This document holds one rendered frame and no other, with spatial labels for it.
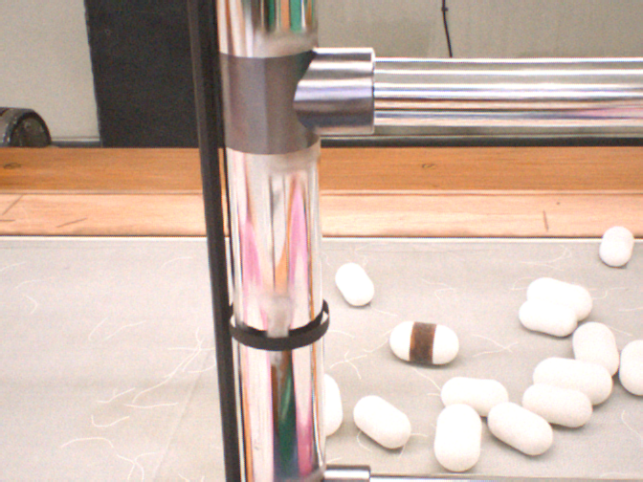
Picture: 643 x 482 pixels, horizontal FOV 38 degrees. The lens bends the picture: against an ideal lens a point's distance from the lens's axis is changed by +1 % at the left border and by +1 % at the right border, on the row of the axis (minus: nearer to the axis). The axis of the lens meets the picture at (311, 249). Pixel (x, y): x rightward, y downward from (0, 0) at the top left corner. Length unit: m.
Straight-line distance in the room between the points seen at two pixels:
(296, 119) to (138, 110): 2.43
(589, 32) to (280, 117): 2.45
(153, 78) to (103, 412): 2.15
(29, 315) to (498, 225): 0.31
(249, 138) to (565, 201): 0.47
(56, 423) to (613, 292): 0.33
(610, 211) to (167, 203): 0.31
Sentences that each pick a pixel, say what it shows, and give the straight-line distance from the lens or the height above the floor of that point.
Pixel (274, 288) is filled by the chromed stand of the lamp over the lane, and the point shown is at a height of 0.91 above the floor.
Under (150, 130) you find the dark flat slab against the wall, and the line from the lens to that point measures 2.65.
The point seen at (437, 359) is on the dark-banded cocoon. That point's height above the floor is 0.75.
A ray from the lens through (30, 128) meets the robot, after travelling 1.27.
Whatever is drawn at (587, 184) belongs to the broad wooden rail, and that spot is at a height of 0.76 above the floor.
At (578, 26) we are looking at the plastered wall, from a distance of 2.64.
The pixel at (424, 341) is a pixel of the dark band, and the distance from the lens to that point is 0.50.
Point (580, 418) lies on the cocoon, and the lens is 0.47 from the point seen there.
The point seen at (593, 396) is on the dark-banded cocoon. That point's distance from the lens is 0.48.
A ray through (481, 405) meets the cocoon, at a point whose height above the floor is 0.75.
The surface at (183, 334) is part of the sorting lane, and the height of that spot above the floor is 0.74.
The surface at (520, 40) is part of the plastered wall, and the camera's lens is 2.62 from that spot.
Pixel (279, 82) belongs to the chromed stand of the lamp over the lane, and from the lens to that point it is 0.20.
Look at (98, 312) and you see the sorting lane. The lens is 0.58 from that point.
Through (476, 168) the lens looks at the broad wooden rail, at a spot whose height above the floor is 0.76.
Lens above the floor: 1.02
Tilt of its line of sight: 27 degrees down
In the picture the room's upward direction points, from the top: 1 degrees counter-clockwise
